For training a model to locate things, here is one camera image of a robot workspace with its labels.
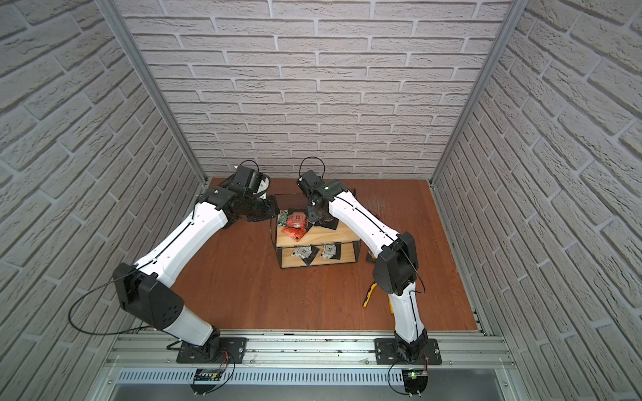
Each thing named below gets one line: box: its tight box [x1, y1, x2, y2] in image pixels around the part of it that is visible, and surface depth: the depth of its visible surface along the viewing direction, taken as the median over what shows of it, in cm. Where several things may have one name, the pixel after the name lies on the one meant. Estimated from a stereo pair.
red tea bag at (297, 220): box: [285, 212, 309, 229], surface depth 86 cm
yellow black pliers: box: [362, 282, 394, 314], surface depth 86 cm
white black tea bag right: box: [320, 241, 342, 260], surface depth 95 cm
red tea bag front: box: [281, 226, 307, 243], surface depth 83 cm
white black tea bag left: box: [290, 243, 320, 266], surface depth 94 cm
